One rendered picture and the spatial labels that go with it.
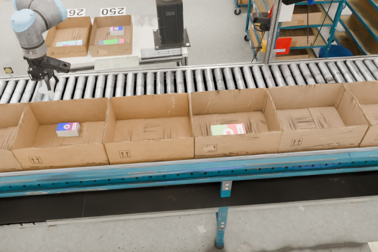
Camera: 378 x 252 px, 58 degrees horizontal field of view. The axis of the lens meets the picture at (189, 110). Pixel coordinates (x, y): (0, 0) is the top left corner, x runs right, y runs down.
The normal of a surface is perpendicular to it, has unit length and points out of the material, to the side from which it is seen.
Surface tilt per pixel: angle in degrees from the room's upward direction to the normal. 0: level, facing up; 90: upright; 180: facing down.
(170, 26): 90
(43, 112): 90
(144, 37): 0
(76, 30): 3
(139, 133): 2
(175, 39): 90
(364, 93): 89
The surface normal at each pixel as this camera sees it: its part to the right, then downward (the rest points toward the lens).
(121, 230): -0.02, -0.70
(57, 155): 0.07, 0.72
